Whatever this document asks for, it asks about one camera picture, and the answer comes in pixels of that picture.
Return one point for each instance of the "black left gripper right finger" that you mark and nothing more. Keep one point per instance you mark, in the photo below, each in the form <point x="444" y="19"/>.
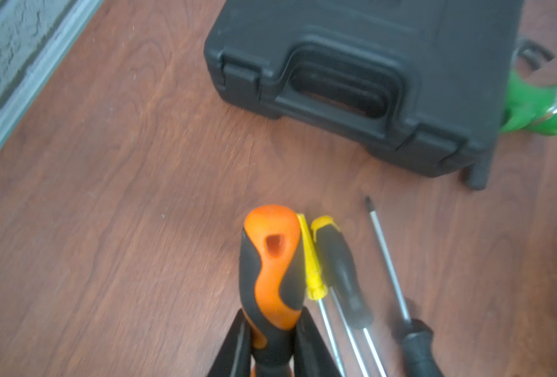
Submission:
<point x="311" y="356"/>

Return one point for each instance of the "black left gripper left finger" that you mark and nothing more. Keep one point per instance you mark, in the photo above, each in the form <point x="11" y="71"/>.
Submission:
<point x="235" y="354"/>

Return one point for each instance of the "orange black stubby screwdriver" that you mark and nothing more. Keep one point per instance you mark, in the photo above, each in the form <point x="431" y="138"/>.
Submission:
<point x="272" y="286"/>

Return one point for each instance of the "green black large screwdriver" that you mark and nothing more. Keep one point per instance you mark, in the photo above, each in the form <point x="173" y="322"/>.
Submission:
<point x="414" y="336"/>

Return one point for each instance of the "black yellow-capped screwdriver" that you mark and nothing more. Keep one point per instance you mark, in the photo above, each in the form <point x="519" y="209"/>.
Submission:
<point x="338" y="269"/>

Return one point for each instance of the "black plastic tool case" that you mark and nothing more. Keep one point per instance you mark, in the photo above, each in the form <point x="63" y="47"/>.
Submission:
<point x="421" y="84"/>

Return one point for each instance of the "yellow transparent handle screwdriver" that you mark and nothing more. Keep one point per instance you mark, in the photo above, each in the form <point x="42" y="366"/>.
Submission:
<point x="317" y="289"/>

